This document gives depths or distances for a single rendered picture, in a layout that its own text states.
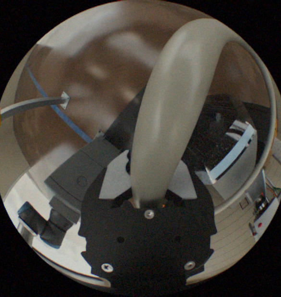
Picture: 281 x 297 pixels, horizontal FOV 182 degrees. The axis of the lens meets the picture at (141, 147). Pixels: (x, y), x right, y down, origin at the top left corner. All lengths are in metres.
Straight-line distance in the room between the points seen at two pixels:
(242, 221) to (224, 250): 1.60
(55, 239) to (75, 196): 0.35
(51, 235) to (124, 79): 1.41
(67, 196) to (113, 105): 0.94
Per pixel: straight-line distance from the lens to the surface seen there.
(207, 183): 0.41
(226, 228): 5.68
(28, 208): 0.67
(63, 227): 0.72
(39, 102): 1.25
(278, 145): 1.38
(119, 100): 1.03
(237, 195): 0.44
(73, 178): 0.67
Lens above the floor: 0.98
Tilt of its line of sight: 65 degrees down
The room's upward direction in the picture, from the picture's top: 175 degrees counter-clockwise
